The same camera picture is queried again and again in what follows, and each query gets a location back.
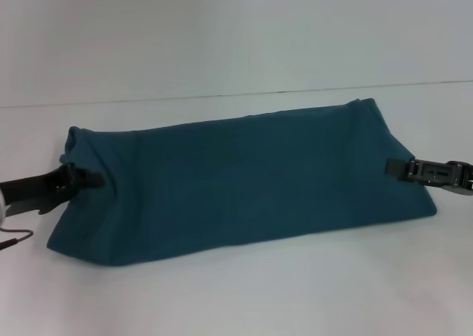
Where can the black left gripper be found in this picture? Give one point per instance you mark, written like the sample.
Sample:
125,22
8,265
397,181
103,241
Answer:
33,192

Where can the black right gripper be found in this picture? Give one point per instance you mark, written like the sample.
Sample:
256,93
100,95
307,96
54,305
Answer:
443,177

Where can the teal t-shirt with FREE print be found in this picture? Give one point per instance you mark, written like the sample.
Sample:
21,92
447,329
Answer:
240,181

